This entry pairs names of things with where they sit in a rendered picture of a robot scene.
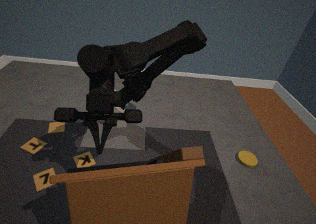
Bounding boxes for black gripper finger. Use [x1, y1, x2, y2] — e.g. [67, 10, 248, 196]
[99, 123, 117, 154]
[83, 122, 100, 154]

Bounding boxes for yellow round flat disc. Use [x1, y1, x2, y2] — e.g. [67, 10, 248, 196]
[237, 150, 257, 168]

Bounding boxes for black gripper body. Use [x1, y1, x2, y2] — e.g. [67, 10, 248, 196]
[54, 84, 142, 123]

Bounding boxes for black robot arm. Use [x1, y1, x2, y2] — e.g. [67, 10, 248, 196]
[77, 20, 207, 112]

